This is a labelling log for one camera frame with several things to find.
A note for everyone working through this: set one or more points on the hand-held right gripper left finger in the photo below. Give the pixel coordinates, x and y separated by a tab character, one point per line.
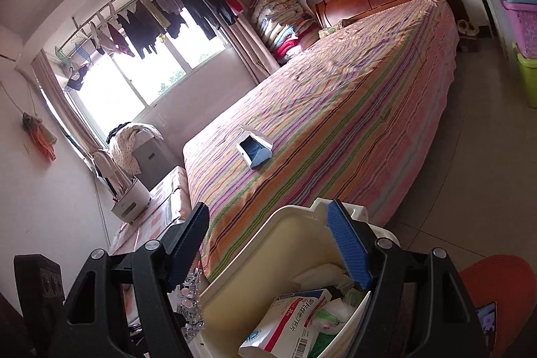
188	253

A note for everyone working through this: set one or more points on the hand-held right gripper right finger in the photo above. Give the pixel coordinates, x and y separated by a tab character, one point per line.
348	249

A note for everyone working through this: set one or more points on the white plastic bin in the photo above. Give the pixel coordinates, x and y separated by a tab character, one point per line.
268	257

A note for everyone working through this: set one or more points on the white red medicine box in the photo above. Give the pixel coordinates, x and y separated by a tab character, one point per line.
285	324

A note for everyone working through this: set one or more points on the silver blister pack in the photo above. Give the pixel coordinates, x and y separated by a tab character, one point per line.
191	312

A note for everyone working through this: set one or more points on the white desktop organizer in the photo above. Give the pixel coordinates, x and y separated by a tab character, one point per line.
130	203

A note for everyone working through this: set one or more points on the grey cabinet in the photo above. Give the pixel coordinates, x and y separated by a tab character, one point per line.
153	165

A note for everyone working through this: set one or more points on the chair with white garment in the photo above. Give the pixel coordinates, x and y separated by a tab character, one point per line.
107	169

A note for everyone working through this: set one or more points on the blue white open case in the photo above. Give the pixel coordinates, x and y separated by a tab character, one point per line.
256	150

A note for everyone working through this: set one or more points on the dotted white cloth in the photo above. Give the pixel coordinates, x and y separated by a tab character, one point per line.
130	144

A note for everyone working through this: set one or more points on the smartphone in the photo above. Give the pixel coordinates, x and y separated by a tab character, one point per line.
486	322

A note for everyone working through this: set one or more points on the striped bed sheet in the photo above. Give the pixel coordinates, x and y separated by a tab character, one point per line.
335	89

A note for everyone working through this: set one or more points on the orange round stool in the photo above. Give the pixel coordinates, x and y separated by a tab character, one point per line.
507	282

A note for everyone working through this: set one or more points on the window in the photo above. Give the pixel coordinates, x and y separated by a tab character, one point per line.
138	81

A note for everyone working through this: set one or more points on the orange cloth on hook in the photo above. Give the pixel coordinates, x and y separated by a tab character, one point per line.
40	135

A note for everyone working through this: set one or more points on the beige curtain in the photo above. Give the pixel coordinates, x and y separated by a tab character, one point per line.
63	102
251	47

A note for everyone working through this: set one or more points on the green patterned pillow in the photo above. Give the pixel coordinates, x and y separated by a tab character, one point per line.
333	30

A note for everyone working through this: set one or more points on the stack of folded quilts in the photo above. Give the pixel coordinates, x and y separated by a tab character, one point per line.
279	22

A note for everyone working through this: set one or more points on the row of hanging clothes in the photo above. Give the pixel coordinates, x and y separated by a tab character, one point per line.
168	10

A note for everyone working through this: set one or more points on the green storage box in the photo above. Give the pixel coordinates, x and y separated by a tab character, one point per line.
526	77

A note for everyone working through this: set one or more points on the beige slipper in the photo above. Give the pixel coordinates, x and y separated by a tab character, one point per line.
461	27
474	30

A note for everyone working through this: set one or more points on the purple storage box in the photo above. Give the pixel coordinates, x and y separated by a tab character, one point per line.
522	26

